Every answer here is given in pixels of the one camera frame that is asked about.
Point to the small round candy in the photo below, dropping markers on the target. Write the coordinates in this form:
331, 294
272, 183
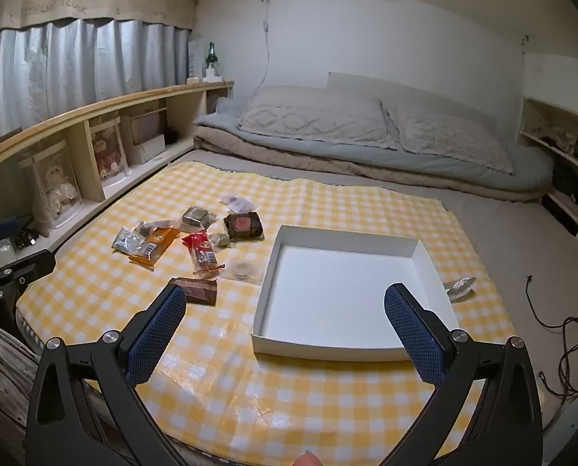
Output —
219, 240

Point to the white bottle holder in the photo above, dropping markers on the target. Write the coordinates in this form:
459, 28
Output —
213, 77

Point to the tan cardboard box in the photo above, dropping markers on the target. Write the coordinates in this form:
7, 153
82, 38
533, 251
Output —
148, 126

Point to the person's right hand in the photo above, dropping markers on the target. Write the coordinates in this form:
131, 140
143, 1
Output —
309, 460

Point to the tall white box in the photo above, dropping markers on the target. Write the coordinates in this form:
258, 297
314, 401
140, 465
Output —
196, 60

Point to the red snack packet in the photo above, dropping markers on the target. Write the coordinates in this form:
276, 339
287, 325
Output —
199, 247

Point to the small dark object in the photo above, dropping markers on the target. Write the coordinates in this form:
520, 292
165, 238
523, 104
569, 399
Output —
24, 239

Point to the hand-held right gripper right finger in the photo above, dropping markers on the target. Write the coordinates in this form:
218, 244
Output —
415, 340

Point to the large beige textured pillow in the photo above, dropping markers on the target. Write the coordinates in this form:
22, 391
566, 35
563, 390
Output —
313, 116

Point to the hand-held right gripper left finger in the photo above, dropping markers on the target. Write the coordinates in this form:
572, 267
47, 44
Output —
155, 337

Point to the small brown twist-wrapped candy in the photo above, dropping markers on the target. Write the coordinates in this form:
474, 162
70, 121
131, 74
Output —
148, 228

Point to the small beige textured pillow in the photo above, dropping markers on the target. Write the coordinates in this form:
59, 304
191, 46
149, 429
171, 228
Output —
454, 136

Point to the white storage box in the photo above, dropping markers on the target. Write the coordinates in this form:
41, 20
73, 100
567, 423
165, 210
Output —
150, 150

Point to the white cardboard box tray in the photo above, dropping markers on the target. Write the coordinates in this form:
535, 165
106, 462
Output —
337, 291

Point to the white doll in clear bag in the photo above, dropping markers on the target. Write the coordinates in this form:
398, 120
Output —
56, 184

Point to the clear packet with pink contents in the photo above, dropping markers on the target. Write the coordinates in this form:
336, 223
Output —
240, 202

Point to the grey-green square foil packet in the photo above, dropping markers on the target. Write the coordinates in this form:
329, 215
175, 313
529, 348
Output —
195, 217

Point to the cluttered white shelf unit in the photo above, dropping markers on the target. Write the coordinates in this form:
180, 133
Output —
529, 121

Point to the grey-blue duvet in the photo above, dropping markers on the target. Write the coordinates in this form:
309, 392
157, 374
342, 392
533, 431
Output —
415, 160

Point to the beige quilt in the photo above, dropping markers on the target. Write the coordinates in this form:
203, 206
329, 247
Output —
294, 162

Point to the long wooden shelf unit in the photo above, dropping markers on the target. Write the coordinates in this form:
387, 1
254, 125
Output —
124, 102

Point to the grey curtain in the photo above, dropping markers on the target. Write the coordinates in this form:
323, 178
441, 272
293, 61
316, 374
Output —
51, 73

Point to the yellow checkered mat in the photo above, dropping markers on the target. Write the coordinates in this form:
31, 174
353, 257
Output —
366, 213

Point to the dark packet with pink circle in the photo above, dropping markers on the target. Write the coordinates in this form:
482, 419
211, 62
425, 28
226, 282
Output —
243, 225

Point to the brown doll in clear bag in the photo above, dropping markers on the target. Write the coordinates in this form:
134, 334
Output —
108, 150

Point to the orange snack packet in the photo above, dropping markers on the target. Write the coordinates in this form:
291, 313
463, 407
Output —
155, 245

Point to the silver snack packet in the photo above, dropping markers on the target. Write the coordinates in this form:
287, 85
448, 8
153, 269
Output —
128, 241

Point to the brown snack packet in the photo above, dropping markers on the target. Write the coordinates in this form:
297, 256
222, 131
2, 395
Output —
199, 291

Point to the green glass bottle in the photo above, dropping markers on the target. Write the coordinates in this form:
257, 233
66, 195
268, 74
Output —
213, 58

